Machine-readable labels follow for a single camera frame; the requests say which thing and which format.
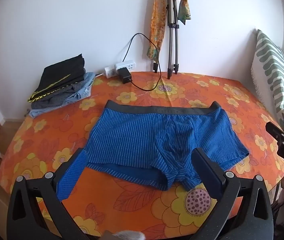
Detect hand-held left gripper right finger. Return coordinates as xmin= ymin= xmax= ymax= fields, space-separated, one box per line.
xmin=189 ymin=147 xmax=274 ymax=240

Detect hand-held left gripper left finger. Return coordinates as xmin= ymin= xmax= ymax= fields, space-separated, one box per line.
xmin=6 ymin=148 xmax=93 ymax=240

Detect blue striped pants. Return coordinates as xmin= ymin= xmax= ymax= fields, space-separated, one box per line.
xmin=84 ymin=100 xmax=250 ymax=191

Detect orange floral bedsheet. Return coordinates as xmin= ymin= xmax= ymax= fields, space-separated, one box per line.
xmin=0 ymin=71 xmax=284 ymax=237

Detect green white striped pillow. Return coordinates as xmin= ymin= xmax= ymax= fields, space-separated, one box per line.
xmin=250 ymin=28 xmax=284 ymax=128

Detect grey folded cloth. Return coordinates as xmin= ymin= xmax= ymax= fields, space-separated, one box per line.
xmin=31 ymin=82 xmax=92 ymax=110

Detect light blue folded cloth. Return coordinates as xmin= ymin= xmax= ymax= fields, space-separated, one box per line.
xmin=29 ymin=72 xmax=96 ymax=118

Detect black folded cloth yellow trim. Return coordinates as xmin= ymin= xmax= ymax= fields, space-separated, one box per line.
xmin=28 ymin=54 xmax=86 ymax=103

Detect white power strip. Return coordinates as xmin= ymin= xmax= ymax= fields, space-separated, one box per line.
xmin=114 ymin=60 xmax=136 ymax=72
xmin=104 ymin=66 xmax=119 ymax=78

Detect black charger adapter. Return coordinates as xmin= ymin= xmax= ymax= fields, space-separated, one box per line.
xmin=118 ymin=68 xmax=133 ymax=84

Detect metal tripod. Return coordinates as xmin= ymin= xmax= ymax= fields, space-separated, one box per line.
xmin=160 ymin=0 xmax=180 ymax=80

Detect green orange twisted scarf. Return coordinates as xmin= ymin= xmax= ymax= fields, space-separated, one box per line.
xmin=174 ymin=0 xmax=192 ymax=26

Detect orange patterned scarf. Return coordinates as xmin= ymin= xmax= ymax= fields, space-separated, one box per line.
xmin=148 ymin=0 xmax=169 ymax=62

